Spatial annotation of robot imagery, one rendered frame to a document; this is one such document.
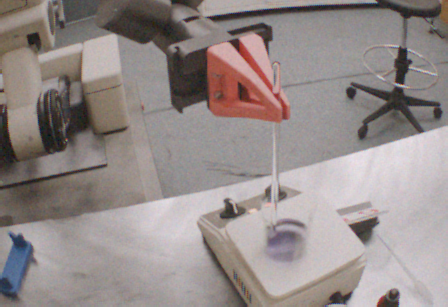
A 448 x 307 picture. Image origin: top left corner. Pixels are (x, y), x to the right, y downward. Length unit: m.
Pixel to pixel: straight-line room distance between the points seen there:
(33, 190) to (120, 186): 0.29
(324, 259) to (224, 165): 1.41
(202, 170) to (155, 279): 1.29
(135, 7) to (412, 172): 0.49
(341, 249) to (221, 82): 0.21
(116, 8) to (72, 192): 0.93
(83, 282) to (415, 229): 0.46
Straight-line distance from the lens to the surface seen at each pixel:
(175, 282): 0.58
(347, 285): 0.53
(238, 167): 1.86
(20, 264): 0.65
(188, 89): 0.44
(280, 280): 0.47
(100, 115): 1.44
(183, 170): 1.86
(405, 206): 0.69
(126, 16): 0.45
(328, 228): 0.52
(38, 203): 1.33
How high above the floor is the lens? 1.23
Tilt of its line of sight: 38 degrees down
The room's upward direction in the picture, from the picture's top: 4 degrees counter-clockwise
